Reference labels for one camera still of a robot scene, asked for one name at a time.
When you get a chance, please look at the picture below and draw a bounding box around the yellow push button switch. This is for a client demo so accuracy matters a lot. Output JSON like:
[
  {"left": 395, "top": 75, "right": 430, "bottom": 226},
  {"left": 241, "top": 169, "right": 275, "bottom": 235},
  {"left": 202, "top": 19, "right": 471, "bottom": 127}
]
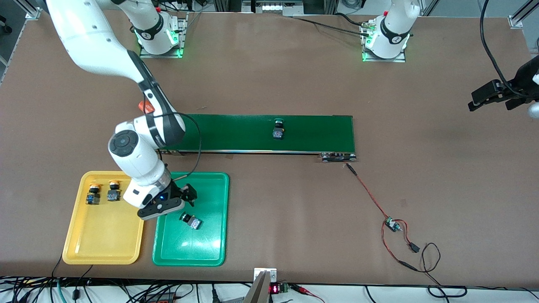
[
  {"left": 86, "top": 183, "right": 102, "bottom": 206},
  {"left": 107, "top": 180, "right": 122, "bottom": 202}
]

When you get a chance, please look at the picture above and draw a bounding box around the green plastic tray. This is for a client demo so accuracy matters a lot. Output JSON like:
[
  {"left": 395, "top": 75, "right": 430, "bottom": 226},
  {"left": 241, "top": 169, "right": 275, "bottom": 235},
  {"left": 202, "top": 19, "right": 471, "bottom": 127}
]
[{"left": 152, "top": 172, "right": 230, "bottom": 267}]

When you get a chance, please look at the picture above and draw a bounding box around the aluminium corner profile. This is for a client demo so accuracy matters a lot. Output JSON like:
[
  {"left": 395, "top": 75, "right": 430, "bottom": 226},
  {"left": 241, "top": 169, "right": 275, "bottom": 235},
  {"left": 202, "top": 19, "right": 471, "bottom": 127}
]
[
  {"left": 509, "top": 0, "right": 539, "bottom": 29},
  {"left": 17, "top": 0, "right": 43, "bottom": 21}
]

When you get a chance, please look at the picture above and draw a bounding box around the yellow plastic tray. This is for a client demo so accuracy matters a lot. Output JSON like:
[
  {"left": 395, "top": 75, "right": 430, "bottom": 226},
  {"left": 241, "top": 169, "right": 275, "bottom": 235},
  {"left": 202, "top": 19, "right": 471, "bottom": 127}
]
[{"left": 62, "top": 170, "right": 151, "bottom": 266}]

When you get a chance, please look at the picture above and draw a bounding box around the green conveyor belt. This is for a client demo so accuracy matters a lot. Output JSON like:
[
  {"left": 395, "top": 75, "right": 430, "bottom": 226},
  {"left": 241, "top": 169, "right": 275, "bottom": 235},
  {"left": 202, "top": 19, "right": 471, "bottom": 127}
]
[{"left": 157, "top": 113, "right": 358, "bottom": 163}]

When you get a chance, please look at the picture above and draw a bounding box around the red clip lead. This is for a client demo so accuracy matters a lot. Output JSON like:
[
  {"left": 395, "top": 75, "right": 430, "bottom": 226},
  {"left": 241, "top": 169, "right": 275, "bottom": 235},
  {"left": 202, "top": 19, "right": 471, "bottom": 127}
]
[{"left": 291, "top": 284, "right": 326, "bottom": 303}]

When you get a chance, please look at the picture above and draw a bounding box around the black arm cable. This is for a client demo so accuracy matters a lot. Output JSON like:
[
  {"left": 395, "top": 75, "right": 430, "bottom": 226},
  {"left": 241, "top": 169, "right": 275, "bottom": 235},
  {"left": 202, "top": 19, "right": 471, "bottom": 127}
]
[
  {"left": 160, "top": 112, "right": 202, "bottom": 181},
  {"left": 480, "top": 0, "right": 531, "bottom": 99}
]

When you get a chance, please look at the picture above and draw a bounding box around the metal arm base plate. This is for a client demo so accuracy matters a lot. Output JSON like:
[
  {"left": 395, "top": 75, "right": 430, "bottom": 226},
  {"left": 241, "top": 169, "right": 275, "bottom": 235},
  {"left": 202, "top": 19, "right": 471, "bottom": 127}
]
[
  {"left": 361, "top": 19, "right": 407, "bottom": 63},
  {"left": 139, "top": 12, "right": 187, "bottom": 58}
]

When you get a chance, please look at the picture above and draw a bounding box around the grey metal camera mount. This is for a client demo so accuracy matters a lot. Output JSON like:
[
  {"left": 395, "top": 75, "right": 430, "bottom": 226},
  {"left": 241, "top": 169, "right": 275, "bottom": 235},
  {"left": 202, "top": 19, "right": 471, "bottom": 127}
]
[{"left": 242, "top": 268, "right": 278, "bottom": 303}]

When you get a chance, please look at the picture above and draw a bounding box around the tangled floor cable bundle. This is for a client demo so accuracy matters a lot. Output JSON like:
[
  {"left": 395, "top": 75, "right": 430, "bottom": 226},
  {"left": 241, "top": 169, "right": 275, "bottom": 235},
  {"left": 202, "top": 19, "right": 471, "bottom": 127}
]
[{"left": 0, "top": 264, "right": 253, "bottom": 303}]

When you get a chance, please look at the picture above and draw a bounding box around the red and black wire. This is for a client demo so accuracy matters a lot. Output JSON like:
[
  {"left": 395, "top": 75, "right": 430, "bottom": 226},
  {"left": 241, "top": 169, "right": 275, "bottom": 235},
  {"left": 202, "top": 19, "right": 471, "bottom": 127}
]
[{"left": 345, "top": 162, "right": 421, "bottom": 272}]

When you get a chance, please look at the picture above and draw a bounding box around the thin black looped cable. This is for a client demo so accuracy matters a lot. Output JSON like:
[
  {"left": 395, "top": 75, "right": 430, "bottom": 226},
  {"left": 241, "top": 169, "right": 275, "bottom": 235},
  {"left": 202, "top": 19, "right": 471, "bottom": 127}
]
[{"left": 419, "top": 242, "right": 468, "bottom": 298}]

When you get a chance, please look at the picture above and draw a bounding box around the black power cable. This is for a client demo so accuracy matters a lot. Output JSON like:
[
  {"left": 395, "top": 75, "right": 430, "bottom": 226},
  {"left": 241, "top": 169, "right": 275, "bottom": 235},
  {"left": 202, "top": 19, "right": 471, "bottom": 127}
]
[{"left": 291, "top": 13, "right": 373, "bottom": 38}]

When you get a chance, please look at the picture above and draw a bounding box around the dark frame with white light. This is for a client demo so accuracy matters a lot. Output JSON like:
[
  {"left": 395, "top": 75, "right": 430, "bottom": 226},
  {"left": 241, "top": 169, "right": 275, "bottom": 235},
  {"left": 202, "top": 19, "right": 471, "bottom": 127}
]
[{"left": 213, "top": 0, "right": 337, "bottom": 17}]

